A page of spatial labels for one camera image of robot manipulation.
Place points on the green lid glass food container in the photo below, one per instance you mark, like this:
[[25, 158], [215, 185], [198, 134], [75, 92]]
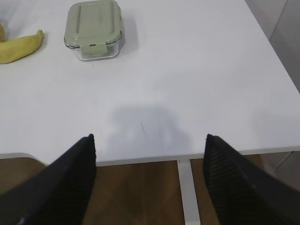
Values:
[[94, 30]]

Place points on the yellow banana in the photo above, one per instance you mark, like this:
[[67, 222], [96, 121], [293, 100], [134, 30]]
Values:
[[16, 49]]

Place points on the white table leg frame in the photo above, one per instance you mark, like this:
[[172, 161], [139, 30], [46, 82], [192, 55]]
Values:
[[188, 195]]

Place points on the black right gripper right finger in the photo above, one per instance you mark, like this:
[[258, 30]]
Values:
[[244, 194]]

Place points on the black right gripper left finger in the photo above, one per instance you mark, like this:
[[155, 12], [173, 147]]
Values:
[[58, 195]]

